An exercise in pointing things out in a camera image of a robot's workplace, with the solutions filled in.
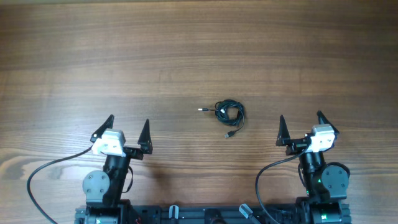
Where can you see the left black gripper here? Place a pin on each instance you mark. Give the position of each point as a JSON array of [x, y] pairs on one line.
[[134, 153]]

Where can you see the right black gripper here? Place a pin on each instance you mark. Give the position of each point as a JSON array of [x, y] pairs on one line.
[[296, 145]]

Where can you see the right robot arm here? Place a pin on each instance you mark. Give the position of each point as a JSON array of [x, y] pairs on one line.
[[326, 183]]

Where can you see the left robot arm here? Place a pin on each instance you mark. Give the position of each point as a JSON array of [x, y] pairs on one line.
[[103, 188]]

